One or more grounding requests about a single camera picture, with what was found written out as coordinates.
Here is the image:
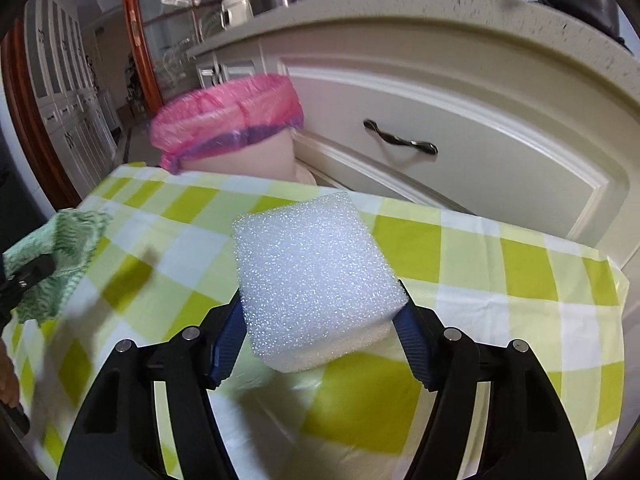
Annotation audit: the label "white lower kitchen cabinets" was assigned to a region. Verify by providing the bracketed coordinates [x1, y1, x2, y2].
[189, 0, 639, 273]

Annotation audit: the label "person's left hand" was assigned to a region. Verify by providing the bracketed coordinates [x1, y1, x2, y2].
[0, 341, 20, 408]

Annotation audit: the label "white foam sponge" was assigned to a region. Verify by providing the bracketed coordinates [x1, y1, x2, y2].
[232, 192, 408, 373]

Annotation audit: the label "black drawer handle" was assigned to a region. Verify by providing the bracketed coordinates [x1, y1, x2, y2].
[362, 119, 438, 156]

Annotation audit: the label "green checked tablecloth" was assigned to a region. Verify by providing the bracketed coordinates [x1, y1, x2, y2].
[3, 166, 629, 479]

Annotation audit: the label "white rice cooker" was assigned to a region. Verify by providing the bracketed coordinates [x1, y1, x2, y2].
[220, 0, 254, 29]

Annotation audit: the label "green striped cloth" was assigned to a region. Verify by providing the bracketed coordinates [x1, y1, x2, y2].
[1, 209, 112, 324]

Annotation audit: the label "pink lined trash bin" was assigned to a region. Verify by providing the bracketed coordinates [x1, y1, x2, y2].
[150, 74, 305, 182]

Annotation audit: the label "red framed glass sliding door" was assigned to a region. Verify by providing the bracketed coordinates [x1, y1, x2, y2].
[122, 0, 222, 114]

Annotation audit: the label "white tall cupboard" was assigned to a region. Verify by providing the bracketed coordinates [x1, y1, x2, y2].
[24, 0, 116, 197]

